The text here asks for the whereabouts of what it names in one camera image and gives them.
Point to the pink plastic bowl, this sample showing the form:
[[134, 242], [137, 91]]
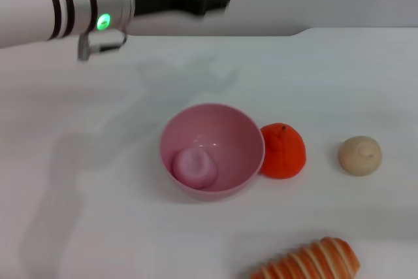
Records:
[[212, 151]]

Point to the pink toy peach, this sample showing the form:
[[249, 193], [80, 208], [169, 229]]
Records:
[[194, 168]]

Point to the red orange toy fruit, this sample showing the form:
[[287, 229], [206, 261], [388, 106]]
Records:
[[284, 151]]

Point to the beige toy bun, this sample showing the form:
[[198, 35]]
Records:
[[359, 156]]

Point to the orange striped toy bread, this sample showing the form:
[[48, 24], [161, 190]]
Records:
[[310, 259]]

